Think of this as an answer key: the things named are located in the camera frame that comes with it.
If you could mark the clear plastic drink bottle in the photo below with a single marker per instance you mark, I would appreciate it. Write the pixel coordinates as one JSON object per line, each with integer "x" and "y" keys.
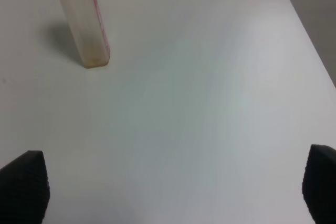
{"x": 85, "y": 22}

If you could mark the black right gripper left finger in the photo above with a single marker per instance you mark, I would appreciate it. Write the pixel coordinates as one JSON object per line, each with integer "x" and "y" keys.
{"x": 25, "y": 191}

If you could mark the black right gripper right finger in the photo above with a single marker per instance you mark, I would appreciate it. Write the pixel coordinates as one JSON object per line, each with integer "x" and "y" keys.
{"x": 318, "y": 185}

